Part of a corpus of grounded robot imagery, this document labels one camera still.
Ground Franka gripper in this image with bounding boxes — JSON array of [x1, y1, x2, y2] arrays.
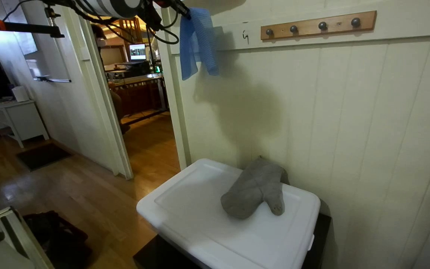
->
[[143, 0, 192, 21]]

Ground blue cloth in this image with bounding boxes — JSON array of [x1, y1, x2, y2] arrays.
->
[[178, 6, 222, 82]]

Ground lit computer monitor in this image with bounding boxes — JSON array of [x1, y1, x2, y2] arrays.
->
[[128, 43, 148, 63]]

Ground brown wooden counter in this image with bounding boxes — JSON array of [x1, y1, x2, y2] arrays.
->
[[107, 73, 169, 120]]

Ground wooden peg rack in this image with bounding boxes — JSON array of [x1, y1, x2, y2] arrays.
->
[[260, 9, 378, 43]]

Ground white door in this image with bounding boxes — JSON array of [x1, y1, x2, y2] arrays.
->
[[67, 21, 134, 179]]

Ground small white box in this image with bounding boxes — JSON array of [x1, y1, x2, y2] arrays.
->
[[10, 85, 31, 103]]

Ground grey oven mitt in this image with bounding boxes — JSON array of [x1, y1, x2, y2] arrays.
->
[[219, 155, 290, 221]]

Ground white side table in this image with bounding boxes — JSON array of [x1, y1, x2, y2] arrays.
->
[[0, 97, 51, 149]]

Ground dark floor mat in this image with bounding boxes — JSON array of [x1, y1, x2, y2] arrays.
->
[[15, 142, 72, 173]]

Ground black bag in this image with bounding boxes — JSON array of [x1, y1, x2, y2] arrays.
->
[[22, 209, 94, 269]]

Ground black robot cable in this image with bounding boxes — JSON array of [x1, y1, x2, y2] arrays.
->
[[70, 0, 182, 46]]

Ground small wire wall hook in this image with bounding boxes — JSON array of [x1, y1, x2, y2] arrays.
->
[[240, 21, 252, 46]]

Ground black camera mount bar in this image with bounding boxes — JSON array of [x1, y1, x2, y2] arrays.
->
[[0, 18, 66, 39]]

